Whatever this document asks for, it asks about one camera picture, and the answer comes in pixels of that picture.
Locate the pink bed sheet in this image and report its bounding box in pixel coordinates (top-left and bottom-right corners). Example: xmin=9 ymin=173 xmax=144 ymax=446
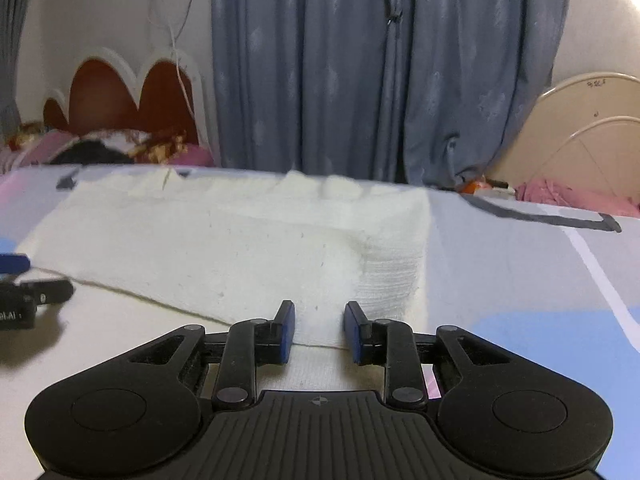
xmin=515 ymin=178 xmax=639 ymax=218

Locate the striped pink pillow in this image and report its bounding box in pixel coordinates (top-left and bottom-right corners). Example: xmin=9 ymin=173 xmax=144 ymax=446
xmin=1 ymin=130 xmax=78 ymax=174

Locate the grey window curtain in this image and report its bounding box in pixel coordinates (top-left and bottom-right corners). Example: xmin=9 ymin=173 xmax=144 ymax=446
xmin=1 ymin=0 xmax=29 ymax=139

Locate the blue curtain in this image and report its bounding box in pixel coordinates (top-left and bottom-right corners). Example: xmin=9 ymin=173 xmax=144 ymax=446
xmin=212 ymin=0 xmax=570 ymax=188

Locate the orange box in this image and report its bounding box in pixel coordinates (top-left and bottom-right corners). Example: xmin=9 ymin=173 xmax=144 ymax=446
xmin=459 ymin=176 xmax=516 ymax=201

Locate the dark floral blanket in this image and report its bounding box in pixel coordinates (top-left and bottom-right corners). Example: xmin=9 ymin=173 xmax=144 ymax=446
xmin=47 ymin=128 xmax=215 ymax=167

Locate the patterned bed sheet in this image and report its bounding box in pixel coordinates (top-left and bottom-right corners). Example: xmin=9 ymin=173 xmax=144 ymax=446
xmin=1 ymin=191 xmax=639 ymax=479

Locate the white hanging cable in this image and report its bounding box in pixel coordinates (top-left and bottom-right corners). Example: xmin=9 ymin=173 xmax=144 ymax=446
xmin=146 ymin=0 xmax=198 ymax=122

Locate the red heart-shaped headboard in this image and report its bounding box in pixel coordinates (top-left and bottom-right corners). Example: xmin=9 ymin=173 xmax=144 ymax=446
xmin=42 ymin=48 xmax=213 ymax=156

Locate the cream round headboard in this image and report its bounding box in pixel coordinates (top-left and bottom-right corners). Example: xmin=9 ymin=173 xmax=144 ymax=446
xmin=487 ymin=72 xmax=639 ymax=202

